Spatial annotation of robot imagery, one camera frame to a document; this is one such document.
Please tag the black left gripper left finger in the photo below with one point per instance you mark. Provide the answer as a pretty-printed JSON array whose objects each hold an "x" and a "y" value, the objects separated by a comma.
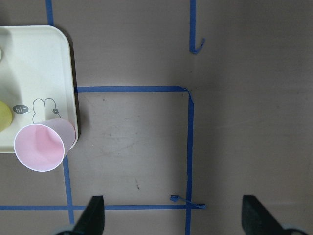
[{"x": 92, "y": 220}]

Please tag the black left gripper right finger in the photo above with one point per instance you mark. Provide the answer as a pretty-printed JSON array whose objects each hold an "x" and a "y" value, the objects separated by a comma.
[{"x": 256, "y": 219}]

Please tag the pink plastic cup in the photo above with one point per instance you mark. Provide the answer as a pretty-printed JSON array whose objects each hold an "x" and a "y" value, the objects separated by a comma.
[{"x": 42, "y": 146}]

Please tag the yellow plastic cup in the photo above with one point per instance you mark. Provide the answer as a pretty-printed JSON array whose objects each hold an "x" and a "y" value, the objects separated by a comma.
[{"x": 5, "y": 116}]

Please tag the cream bunny print tray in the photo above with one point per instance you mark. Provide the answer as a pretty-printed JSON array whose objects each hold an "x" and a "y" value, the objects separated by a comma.
[{"x": 36, "y": 79}]

